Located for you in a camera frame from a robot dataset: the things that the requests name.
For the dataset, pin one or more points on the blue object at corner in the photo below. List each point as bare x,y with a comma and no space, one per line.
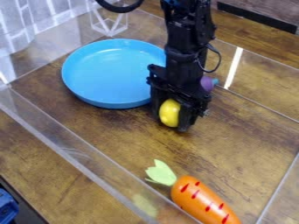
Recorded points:
8,207

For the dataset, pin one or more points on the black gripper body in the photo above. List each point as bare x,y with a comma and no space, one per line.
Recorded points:
183,92

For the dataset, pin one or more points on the yellow toy lemon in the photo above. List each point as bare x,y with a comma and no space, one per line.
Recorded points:
169,113

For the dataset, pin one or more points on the purple toy eggplant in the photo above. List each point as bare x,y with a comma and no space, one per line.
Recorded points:
209,83

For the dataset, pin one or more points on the black bar on table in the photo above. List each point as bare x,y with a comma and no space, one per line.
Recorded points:
266,20

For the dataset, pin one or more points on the clear acrylic enclosure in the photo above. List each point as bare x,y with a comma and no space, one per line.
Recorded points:
75,159

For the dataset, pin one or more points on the blue round tray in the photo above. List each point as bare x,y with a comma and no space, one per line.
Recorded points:
105,72

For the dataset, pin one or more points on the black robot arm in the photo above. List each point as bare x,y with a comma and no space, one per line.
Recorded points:
182,79

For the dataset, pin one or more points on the orange toy carrot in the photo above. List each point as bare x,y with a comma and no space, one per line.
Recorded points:
193,196

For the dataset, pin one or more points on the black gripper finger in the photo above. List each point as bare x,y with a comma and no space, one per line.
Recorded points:
158,97
190,111

